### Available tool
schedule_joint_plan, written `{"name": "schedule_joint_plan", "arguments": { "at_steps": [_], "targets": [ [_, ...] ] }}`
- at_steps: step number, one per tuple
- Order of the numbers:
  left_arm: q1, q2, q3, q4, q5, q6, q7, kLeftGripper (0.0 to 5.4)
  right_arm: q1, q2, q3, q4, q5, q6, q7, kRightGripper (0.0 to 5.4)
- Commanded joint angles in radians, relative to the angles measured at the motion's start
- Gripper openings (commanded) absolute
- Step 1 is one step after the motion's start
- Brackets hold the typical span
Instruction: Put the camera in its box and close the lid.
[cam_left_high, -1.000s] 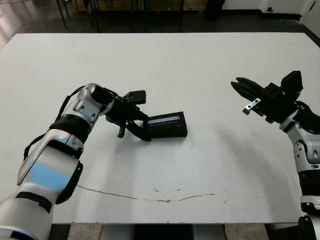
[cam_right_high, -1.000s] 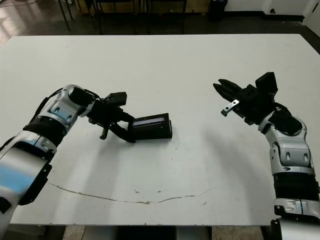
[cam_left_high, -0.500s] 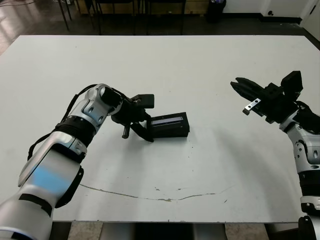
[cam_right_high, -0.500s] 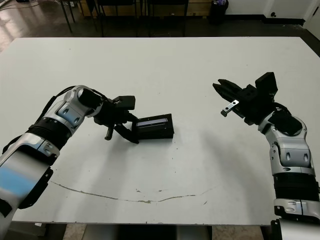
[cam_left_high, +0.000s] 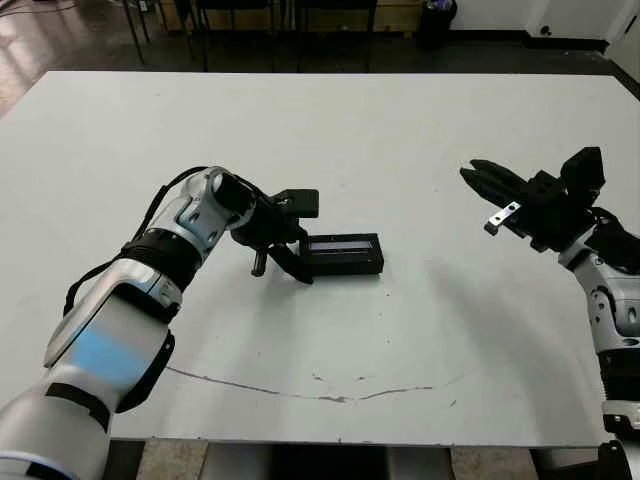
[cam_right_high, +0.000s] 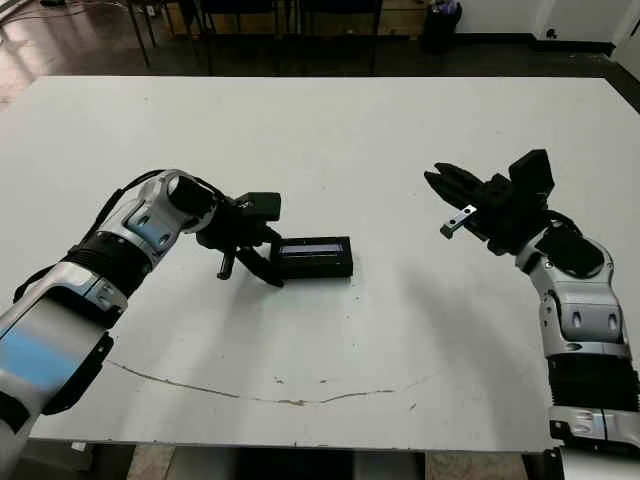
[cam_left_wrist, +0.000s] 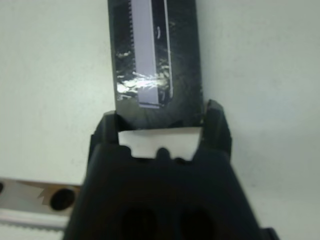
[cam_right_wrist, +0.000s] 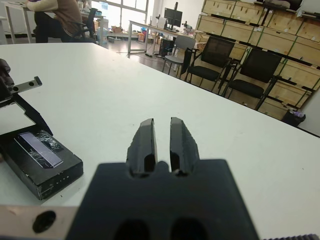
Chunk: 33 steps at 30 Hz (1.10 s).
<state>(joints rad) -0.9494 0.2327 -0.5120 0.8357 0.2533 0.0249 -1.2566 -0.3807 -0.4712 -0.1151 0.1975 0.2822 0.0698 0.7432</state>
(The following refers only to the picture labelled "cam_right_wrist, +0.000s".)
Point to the black computer tower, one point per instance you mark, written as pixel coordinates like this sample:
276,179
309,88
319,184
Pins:
166,47

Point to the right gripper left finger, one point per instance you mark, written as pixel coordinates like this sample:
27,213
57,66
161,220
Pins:
142,145

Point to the black mesh chair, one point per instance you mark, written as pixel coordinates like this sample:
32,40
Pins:
217,48
260,65

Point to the black bag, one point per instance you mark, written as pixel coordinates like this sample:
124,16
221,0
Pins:
282,4

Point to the white box on desk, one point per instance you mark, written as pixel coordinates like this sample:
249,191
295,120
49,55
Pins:
162,22

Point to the brown cardboard box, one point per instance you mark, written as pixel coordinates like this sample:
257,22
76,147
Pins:
116,28

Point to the aluminium profile bar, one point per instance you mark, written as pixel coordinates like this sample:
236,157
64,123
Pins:
311,13

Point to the bright window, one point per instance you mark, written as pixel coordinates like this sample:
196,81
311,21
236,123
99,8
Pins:
132,10

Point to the black box lid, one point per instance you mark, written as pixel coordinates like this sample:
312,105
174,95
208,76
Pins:
50,175

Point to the black office chair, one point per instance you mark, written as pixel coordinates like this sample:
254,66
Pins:
87,22

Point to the seated person brown sweater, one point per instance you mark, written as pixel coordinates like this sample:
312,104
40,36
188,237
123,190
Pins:
62,15

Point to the black trash bin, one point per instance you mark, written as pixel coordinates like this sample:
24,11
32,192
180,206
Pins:
295,120

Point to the orange box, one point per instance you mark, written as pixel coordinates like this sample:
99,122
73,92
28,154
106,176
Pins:
141,37

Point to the wooden plywood crate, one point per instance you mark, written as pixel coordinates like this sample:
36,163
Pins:
210,25
217,7
305,51
292,92
285,21
240,32
277,40
300,75
310,30
250,12

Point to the long white frame desk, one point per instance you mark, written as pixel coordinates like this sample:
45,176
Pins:
150,25

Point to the black computer monitor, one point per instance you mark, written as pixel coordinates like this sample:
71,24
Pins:
172,16

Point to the grey plastic chair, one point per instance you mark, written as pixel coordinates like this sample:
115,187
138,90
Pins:
185,42

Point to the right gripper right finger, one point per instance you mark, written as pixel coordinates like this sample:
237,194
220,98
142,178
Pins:
182,145

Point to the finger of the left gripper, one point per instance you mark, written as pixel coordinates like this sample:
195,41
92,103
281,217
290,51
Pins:
32,112

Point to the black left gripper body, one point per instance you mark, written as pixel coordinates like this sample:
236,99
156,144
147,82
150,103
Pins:
6,92

